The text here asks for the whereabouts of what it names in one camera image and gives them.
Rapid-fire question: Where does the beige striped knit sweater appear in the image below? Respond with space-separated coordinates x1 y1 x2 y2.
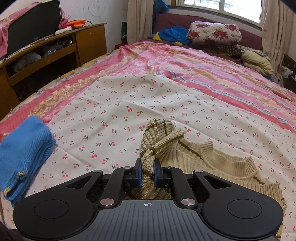
127 119 287 240

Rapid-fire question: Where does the cherry print bed sheet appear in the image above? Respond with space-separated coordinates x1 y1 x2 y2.
0 74 296 241

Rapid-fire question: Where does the blue folded knit garment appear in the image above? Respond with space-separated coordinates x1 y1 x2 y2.
1 116 56 207

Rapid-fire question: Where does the pink striped blanket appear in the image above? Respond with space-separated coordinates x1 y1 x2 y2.
1 42 295 133

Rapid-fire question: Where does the wooden desk cabinet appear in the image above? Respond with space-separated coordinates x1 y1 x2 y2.
1 23 107 118

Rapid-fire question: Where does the blue yellow crumpled garment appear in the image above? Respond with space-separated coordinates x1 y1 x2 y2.
148 26 191 45

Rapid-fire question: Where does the olive green pillow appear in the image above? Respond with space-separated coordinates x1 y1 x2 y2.
240 46 273 76

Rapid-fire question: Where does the red floral folded quilt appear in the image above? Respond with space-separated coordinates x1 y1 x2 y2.
187 21 242 55

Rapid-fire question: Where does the left beige curtain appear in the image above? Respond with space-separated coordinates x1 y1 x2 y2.
127 0 154 44

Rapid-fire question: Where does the beige curtain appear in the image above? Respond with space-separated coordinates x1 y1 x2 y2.
127 0 154 44
261 0 295 86

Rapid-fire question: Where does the maroon sofa bench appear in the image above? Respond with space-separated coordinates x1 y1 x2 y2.
149 14 265 62

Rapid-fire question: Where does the orange object on desk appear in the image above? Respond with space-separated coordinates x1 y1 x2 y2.
66 20 86 29

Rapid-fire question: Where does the black monitor screen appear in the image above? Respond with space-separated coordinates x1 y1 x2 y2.
1 1 62 56

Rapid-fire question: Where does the right beige curtain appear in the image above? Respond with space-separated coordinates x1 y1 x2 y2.
261 0 295 86

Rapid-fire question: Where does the pink cloth behind monitor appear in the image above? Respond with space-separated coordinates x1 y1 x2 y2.
1 2 69 58

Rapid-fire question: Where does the window with frame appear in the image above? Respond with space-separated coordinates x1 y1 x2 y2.
171 0 262 25

